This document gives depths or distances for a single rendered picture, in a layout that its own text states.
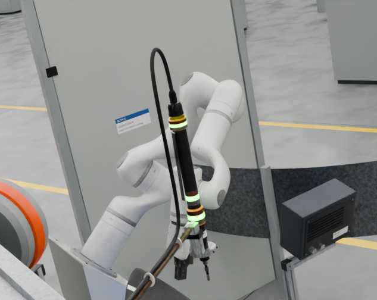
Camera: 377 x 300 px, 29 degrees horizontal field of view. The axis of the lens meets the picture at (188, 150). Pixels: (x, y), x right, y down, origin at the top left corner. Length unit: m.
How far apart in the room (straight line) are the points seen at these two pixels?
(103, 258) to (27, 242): 1.45
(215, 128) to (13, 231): 1.16
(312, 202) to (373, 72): 5.80
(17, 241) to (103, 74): 2.61
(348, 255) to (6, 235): 3.83
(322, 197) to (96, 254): 0.81
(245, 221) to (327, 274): 0.89
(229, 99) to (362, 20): 6.05
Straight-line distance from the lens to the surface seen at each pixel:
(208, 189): 2.03
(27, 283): 0.58
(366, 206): 3.74
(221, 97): 2.22
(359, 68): 8.37
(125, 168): 2.53
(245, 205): 3.86
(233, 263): 4.37
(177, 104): 1.74
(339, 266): 4.68
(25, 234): 1.09
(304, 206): 2.55
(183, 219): 2.07
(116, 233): 2.53
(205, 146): 2.12
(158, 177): 2.55
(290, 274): 2.62
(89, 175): 3.71
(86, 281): 2.46
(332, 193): 2.62
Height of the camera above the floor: 2.30
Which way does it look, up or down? 19 degrees down
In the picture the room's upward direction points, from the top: 11 degrees counter-clockwise
